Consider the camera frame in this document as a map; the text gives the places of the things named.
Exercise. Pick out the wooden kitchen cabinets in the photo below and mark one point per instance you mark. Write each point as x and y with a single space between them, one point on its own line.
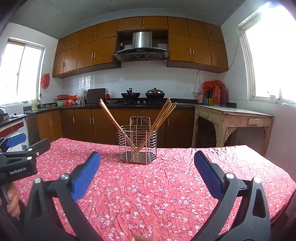
180 42
92 125

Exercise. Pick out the steel range hood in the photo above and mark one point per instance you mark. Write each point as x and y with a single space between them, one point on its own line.
142 45

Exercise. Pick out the chopstick bundle in holder right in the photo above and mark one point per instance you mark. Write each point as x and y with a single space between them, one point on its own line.
168 107

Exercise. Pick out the dark brown bottle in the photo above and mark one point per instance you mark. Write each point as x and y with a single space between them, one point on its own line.
224 96

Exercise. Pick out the lower wooden kitchen cabinets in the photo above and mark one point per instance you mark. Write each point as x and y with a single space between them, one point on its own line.
92 125

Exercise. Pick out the upper wooden kitchen cabinets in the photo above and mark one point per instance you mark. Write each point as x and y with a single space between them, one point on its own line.
180 42

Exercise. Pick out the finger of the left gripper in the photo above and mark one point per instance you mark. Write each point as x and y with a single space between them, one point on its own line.
10 142
38 148

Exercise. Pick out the orange bottle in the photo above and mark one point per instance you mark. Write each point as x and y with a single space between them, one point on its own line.
216 96

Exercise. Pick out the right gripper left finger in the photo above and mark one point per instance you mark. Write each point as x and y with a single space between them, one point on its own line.
42 221

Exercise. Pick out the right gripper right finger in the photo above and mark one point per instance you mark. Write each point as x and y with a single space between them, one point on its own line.
252 221

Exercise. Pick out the person's left hand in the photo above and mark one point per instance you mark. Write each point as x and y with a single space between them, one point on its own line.
13 207

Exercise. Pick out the red bag on side table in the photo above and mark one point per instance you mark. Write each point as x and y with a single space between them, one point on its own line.
210 85

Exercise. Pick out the beige wooden side table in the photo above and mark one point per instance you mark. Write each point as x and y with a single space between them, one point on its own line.
226 120

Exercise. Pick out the black wok with lid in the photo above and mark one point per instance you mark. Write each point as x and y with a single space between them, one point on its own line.
154 95

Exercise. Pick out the person's right hand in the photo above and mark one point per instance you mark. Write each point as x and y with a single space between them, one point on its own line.
140 237

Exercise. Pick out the red floral tablecloth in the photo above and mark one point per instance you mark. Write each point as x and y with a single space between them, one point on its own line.
166 199

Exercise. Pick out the dark cutting board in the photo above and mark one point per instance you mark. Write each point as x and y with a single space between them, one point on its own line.
94 95

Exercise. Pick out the metal wire utensil holder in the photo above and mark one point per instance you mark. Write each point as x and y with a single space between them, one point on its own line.
137 143

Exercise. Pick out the chopstick bundle in holder left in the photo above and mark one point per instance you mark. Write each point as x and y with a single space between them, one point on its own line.
110 116

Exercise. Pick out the red plastic bag on wall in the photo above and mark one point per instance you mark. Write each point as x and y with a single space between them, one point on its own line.
45 81

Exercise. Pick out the green bowl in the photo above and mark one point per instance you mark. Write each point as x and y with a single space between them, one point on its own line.
61 103

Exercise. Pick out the chopstick bundle in holder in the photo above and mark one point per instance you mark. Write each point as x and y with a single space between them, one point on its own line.
168 107
110 116

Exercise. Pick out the black wok left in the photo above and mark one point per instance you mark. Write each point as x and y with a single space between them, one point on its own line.
130 97

